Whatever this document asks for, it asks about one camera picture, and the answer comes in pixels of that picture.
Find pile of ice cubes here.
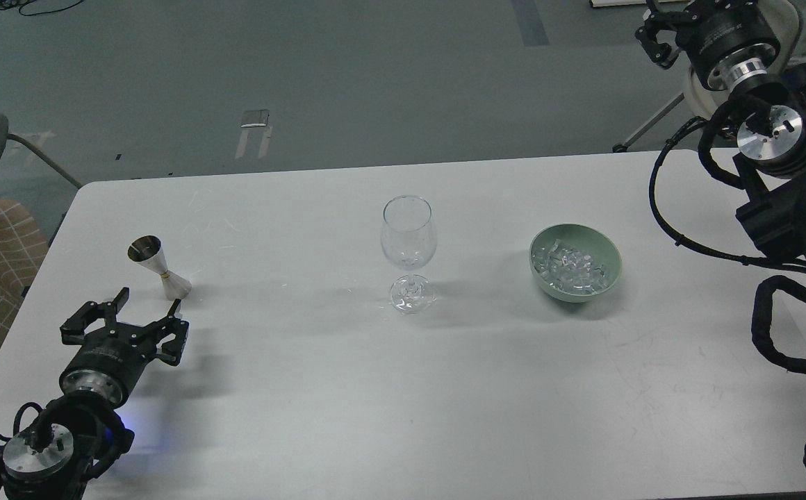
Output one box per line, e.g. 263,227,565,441
531,240,613,297

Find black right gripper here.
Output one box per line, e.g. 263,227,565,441
635,0,782,91

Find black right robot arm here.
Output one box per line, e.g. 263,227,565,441
635,1,806,374

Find green bowl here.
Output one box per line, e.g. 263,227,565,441
528,224,622,303

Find black floor cables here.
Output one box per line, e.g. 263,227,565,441
0,0,84,28

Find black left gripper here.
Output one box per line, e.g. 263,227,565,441
59,287,190,409

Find clear wine glass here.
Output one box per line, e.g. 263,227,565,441
380,195,438,314

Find steel cocktail jigger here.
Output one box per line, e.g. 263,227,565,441
127,235,192,300

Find metal floor plate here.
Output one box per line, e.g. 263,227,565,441
234,110,273,160

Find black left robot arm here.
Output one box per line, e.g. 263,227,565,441
0,288,189,499

